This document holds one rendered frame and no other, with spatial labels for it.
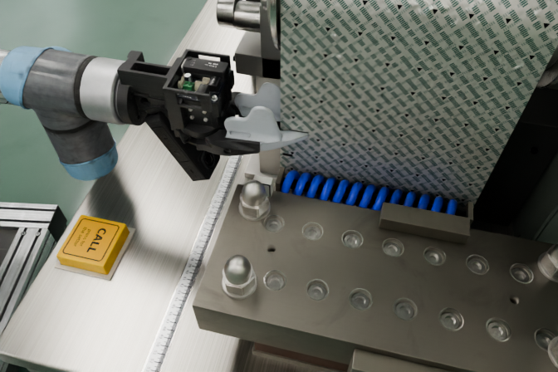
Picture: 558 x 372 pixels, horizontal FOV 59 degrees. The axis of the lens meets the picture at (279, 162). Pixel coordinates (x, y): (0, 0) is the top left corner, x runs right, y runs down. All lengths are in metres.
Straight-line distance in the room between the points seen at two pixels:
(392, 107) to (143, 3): 2.55
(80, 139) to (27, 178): 1.49
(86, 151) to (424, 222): 0.43
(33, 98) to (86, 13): 2.36
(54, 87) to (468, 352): 0.51
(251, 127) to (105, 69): 0.18
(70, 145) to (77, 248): 0.14
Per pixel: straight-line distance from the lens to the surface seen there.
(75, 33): 2.84
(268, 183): 0.56
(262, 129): 0.54
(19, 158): 2.25
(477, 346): 0.53
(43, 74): 0.62
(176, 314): 0.66
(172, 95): 0.53
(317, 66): 0.49
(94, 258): 0.70
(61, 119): 0.64
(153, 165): 0.80
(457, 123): 0.52
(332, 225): 0.56
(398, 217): 0.56
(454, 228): 0.56
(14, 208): 1.78
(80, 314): 0.69
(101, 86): 0.58
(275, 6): 0.45
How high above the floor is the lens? 1.49
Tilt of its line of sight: 49 degrees down
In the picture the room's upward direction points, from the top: straight up
